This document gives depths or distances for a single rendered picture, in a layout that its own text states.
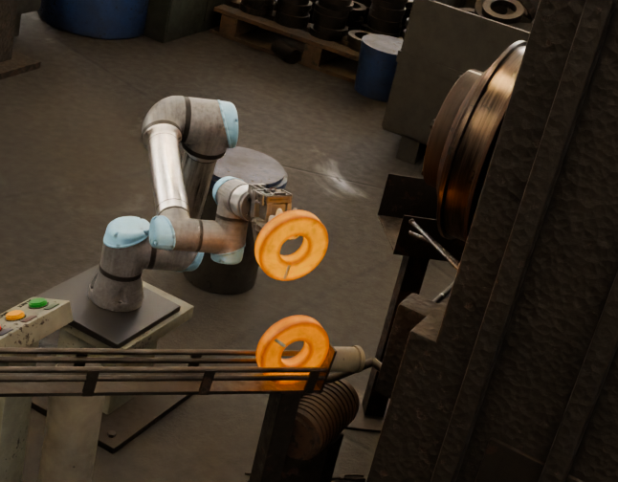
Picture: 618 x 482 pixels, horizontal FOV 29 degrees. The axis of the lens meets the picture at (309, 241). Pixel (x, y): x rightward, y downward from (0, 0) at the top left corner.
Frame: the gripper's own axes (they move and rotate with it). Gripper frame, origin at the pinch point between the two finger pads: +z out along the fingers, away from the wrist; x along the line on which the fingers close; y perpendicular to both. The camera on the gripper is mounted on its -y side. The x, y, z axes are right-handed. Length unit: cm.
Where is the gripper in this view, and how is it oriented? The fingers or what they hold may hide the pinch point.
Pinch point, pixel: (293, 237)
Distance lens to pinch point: 249.3
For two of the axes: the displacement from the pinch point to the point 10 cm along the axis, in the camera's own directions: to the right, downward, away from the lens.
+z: 4.6, 2.5, -8.5
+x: 8.8, -0.4, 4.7
